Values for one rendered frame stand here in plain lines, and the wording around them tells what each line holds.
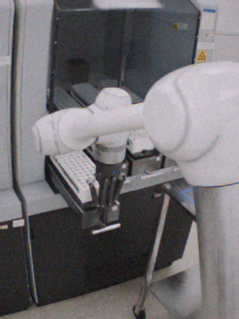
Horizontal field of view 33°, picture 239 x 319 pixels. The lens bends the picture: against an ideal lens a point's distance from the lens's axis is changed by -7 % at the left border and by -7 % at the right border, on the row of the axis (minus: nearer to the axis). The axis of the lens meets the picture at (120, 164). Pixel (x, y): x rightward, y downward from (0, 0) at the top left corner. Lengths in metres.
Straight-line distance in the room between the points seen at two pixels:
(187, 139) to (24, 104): 0.93
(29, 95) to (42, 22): 0.26
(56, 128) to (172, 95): 0.54
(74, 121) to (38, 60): 0.41
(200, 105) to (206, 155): 0.07
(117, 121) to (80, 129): 0.10
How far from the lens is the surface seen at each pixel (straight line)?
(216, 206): 0.62
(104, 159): 1.19
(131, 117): 0.92
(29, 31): 1.32
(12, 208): 1.49
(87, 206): 1.35
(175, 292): 1.83
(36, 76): 1.38
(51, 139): 1.04
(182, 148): 0.55
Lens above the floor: 1.65
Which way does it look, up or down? 32 degrees down
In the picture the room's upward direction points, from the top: 6 degrees clockwise
